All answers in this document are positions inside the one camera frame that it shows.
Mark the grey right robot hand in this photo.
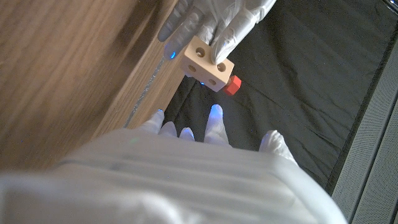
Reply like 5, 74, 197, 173
0, 104, 349, 224

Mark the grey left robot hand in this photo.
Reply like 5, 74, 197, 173
157, 0, 277, 65

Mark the wooden block with holes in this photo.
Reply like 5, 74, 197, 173
180, 35, 236, 93

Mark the red-headed wooden screw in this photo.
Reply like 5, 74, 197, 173
222, 75, 243, 96

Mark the black backdrop curtain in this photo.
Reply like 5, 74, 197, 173
163, 0, 398, 189

